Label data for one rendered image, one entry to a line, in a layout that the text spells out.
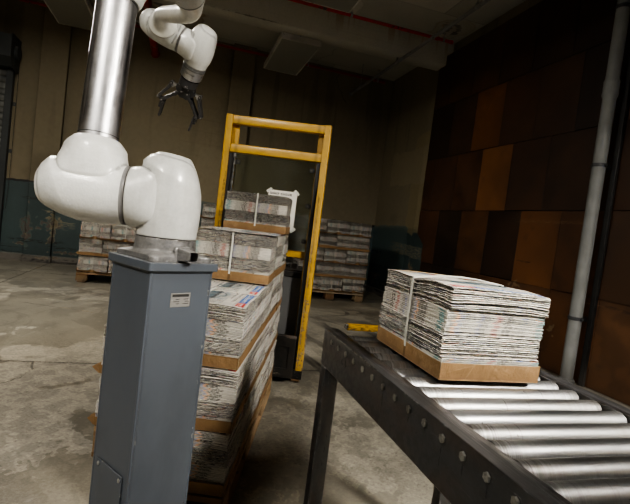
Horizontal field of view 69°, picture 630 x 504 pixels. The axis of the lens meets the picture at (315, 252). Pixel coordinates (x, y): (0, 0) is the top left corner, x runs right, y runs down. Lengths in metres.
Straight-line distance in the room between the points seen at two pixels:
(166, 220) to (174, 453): 0.62
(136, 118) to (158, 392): 7.75
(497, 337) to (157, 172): 0.93
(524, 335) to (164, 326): 0.90
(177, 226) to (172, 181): 0.11
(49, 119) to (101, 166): 7.67
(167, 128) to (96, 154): 7.52
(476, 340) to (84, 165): 1.04
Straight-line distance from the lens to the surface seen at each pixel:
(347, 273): 7.51
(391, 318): 1.40
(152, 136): 8.76
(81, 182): 1.26
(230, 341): 1.66
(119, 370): 1.32
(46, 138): 8.89
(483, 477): 0.85
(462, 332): 1.19
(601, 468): 0.97
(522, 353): 1.30
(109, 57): 1.37
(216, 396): 1.73
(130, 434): 1.30
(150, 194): 1.22
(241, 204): 2.79
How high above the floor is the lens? 1.13
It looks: 3 degrees down
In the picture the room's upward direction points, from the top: 7 degrees clockwise
